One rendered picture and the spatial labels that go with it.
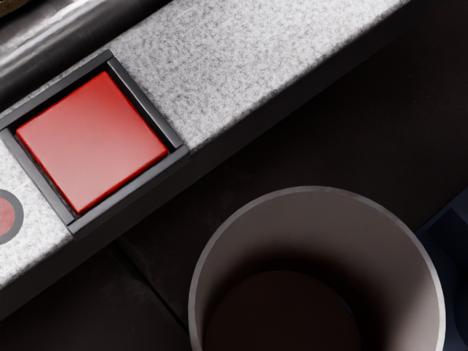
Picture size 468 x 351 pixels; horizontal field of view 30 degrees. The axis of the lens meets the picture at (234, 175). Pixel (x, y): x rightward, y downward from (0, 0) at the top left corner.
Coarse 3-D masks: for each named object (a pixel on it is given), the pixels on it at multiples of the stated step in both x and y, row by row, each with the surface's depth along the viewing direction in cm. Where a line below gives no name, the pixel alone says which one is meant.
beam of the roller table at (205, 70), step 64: (192, 0) 51; (256, 0) 52; (320, 0) 52; (384, 0) 52; (128, 64) 50; (192, 64) 50; (256, 64) 50; (320, 64) 51; (192, 128) 49; (256, 128) 53; (0, 256) 46; (64, 256) 48; (0, 320) 50
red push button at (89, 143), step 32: (96, 96) 48; (32, 128) 47; (64, 128) 47; (96, 128) 47; (128, 128) 47; (64, 160) 46; (96, 160) 46; (128, 160) 46; (64, 192) 46; (96, 192) 46
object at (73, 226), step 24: (72, 72) 48; (96, 72) 48; (120, 72) 48; (48, 96) 47; (144, 96) 47; (0, 120) 46; (24, 120) 47; (168, 144) 47; (24, 168) 46; (168, 168) 46; (48, 192) 45; (120, 192) 46; (144, 192) 47; (72, 216) 45; (96, 216) 45
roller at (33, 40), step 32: (64, 0) 50; (96, 0) 50; (128, 0) 51; (160, 0) 53; (0, 32) 50; (32, 32) 50; (64, 32) 50; (96, 32) 51; (0, 64) 49; (32, 64) 50; (64, 64) 51; (0, 96) 49
